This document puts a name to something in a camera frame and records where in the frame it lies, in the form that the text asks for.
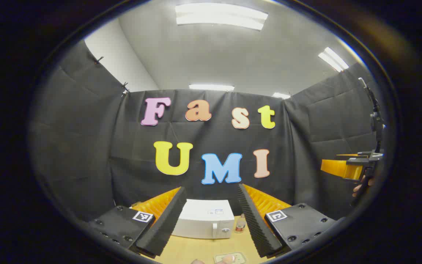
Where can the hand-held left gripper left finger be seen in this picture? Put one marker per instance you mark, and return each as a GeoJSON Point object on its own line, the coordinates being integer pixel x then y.
{"type": "Point", "coordinates": [167, 223]}

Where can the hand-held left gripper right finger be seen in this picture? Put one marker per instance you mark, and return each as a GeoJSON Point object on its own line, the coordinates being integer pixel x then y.
{"type": "Point", "coordinates": [255, 223]}

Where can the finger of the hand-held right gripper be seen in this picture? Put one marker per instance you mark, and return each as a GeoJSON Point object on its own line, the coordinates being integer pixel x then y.
{"type": "Point", "coordinates": [339, 168]}

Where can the white microwave oven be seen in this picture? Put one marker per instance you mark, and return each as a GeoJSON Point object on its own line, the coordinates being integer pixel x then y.
{"type": "Point", "coordinates": [203, 220]}

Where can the orange brown food piece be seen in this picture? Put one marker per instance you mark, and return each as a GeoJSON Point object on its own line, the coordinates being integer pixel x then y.
{"type": "Point", "coordinates": [228, 259]}

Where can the clear plastic bottle red label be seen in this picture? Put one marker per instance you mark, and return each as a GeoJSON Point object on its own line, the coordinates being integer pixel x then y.
{"type": "Point", "coordinates": [240, 224]}

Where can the white perforated tray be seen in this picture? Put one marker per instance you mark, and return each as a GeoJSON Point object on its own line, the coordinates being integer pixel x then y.
{"type": "Point", "coordinates": [240, 258]}

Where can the ceiling light panel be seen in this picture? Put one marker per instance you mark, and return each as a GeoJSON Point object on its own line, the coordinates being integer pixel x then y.
{"type": "Point", "coordinates": [333, 58]}
{"type": "Point", "coordinates": [281, 95]}
{"type": "Point", "coordinates": [220, 16]}
{"type": "Point", "coordinates": [211, 87]}

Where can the black backdrop cloth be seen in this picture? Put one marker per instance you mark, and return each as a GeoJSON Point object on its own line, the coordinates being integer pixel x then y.
{"type": "Point", "coordinates": [86, 146]}

